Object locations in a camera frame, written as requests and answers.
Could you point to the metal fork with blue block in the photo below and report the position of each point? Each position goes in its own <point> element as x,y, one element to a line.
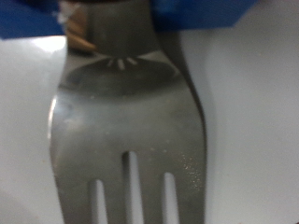
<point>124,130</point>

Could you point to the silver toaster oven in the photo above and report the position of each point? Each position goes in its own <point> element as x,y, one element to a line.
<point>249,124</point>

